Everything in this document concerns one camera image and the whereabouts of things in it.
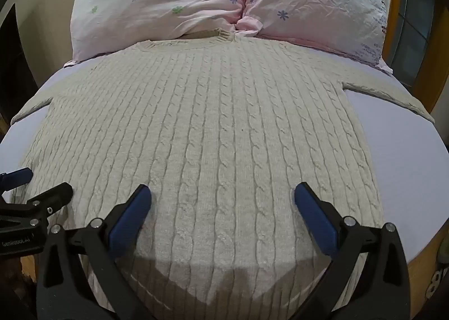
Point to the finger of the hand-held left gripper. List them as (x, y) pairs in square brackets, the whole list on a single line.
[(15, 178), (52, 199)]

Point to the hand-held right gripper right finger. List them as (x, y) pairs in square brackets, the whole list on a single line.
[(315, 216)]

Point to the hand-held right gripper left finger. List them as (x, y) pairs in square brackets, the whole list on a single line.
[(128, 216)]

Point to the pink floral pillow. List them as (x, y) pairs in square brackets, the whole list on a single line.
[(315, 4), (154, 0)]

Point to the wooden framed window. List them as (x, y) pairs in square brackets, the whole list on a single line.
[(417, 21)]

